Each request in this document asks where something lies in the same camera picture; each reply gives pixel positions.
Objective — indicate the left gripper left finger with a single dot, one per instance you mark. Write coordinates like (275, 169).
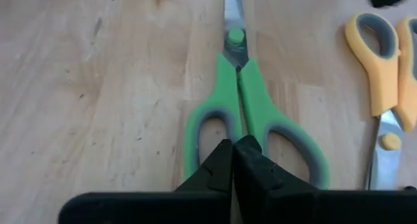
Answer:
(218, 172)

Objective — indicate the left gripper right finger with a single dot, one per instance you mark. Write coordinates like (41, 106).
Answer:
(257, 172)

